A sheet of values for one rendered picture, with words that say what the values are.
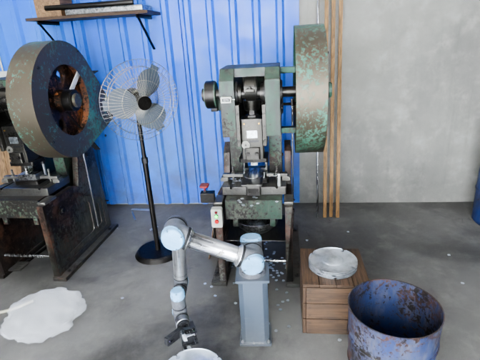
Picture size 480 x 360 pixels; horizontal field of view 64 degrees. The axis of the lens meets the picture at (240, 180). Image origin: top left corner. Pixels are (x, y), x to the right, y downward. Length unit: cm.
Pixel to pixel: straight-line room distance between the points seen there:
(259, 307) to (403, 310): 76
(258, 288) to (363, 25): 257
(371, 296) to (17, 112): 236
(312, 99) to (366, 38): 168
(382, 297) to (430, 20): 258
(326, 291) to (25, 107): 214
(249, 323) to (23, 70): 207
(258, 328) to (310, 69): 150
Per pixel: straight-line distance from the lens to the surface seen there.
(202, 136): 396
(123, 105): 286
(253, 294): 222
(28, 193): 335
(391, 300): 225
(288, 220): 262
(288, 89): 263
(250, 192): 267
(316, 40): 239
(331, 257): 247
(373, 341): 191
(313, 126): 232
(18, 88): 281
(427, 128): 412
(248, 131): 264
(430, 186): 432
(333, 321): 247
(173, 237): 190
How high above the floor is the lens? 169
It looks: 20 degrees down
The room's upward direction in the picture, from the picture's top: 3 degrees counter-clockwise
